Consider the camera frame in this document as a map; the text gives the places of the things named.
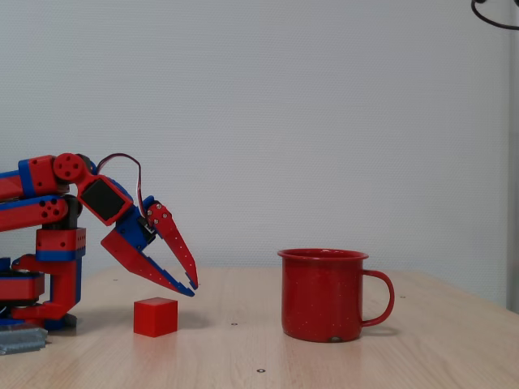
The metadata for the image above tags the red cube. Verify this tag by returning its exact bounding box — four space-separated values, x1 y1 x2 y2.
133 297 179 338

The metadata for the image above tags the red enamel mug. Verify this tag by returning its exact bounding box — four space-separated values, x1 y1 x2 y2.
277 248 396 344

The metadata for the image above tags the thin gripper servo cable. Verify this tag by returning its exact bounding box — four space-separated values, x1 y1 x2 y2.
95 152 148 218

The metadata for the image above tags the black hanging cable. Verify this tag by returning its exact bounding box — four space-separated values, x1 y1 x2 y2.
470 0 519 31

